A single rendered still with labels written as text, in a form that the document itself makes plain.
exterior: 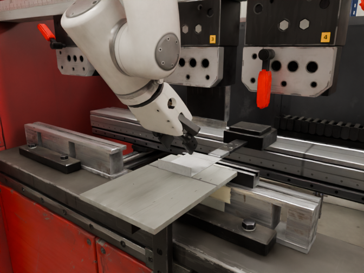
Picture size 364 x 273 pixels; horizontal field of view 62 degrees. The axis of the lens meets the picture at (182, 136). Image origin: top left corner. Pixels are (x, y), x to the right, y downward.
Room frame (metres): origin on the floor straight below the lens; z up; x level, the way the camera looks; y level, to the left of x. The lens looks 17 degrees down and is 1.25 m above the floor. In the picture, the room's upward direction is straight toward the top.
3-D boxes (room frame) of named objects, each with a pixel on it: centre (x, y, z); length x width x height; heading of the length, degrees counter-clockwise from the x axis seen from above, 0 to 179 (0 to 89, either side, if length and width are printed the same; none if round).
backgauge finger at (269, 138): (0.78, -0.15, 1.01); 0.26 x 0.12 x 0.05; 143
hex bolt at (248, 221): (0.53, -0.13, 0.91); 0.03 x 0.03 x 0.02
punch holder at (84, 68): (0.91, 0.29, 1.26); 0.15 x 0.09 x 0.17; 53
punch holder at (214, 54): (0.67, -0.03, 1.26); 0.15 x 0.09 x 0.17; 53
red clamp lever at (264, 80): (0.51, -0.14, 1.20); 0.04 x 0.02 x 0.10; 143
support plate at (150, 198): (0.54, 0.03, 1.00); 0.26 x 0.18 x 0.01; 143
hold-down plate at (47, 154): (0.97, 0.46, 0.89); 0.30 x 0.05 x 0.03; 53
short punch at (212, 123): (0.66, -0.06, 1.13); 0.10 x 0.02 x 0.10; 53
